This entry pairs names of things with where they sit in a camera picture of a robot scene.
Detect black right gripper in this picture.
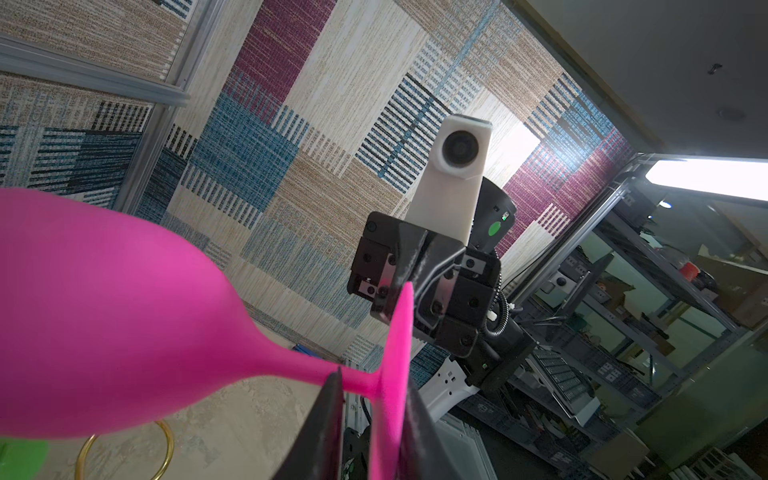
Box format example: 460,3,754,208
347,211,501,358

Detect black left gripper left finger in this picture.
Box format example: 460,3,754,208
273,369,344,480

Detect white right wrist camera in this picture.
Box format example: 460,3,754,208
405,114,493,244

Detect gold wine glass rack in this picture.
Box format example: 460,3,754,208
73,420,176,479

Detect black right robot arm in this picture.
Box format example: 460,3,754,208
347,179,533,420

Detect pink wine glass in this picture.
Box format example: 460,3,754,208
1,188,414,479

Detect blue clip tool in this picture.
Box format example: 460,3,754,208
292,344,325,360

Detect green wine glass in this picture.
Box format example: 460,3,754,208
1,437,50,480

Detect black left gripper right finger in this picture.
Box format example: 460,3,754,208
398,380,461,480

